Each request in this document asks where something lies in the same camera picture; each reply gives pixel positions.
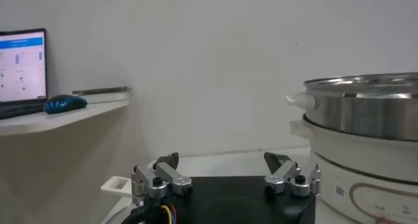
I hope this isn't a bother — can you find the black flat device box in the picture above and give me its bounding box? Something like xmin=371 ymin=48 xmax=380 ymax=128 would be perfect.
xmin=71 ymin=86 xmax=133 ymax=96

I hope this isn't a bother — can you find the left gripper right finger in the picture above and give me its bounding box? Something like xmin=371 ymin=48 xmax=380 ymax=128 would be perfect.
xmin=263 ymin=151 xmax=323 ymax=199

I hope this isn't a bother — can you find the white side desk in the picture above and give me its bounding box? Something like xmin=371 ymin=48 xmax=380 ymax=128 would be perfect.
xmin=0 ymin=97 xmax=131 ymax=138

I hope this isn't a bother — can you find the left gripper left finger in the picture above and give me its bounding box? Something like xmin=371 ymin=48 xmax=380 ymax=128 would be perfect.
xmin=130 ymin=152 xmax=194 ymax=206

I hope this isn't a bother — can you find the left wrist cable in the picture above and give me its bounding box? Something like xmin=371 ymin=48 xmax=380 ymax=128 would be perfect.
xmin=122 ymin=202 xmax=179 ymax=224

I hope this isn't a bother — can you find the glass lid white handle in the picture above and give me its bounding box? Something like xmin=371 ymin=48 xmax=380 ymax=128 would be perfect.
xmin=97 ymin=175 xmax=138 ymax=224

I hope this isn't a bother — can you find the black laptop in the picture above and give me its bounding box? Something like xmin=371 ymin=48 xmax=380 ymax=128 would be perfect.
xmin=0 ymin=28 xmax=48 ymax=120

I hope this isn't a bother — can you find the white electric cooker pot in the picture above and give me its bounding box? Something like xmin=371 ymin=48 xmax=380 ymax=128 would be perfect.
xmin=289 ymin=114 xmax=418 ymax=224

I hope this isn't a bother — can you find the stainless steel steamer basket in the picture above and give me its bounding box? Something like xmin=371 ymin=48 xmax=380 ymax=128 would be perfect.
xmin=285 ymin=72 xmax=418 ymax=142

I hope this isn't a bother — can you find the blue computer mouse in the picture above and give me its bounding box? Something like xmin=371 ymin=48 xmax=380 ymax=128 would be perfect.
xmin=42 ymin=94 xmax=88 ymax=115

